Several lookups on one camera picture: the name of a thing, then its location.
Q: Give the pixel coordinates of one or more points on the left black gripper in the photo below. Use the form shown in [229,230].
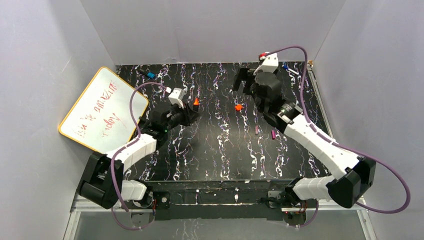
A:
[187,112]

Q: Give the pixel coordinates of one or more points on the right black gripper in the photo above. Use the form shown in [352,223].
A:
[245,82]

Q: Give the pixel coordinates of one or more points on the orange black marker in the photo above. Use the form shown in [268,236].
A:
[196,102]

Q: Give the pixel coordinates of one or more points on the orange pen cap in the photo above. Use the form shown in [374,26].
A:
[238,107]

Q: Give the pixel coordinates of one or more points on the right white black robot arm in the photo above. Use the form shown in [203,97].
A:
[351,175]

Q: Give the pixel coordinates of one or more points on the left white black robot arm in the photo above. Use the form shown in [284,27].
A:
[102,181]

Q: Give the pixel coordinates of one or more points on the magenta pen cap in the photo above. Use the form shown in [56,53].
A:
[273,134]

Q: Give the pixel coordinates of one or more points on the blue capped white marker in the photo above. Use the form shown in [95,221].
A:
[290,70]

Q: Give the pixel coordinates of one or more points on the blue black marker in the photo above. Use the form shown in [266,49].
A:
[148,74]

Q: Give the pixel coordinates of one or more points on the yellow framed whiteboard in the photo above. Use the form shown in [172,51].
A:
[101,117]

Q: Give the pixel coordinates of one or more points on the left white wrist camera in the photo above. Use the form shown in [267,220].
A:
[176,97]

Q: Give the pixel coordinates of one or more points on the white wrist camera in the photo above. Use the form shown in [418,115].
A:
[268,62]
[176,97]

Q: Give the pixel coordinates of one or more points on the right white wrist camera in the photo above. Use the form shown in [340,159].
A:
[268,62]

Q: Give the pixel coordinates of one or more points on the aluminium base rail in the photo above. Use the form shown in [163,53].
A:
[225,197]

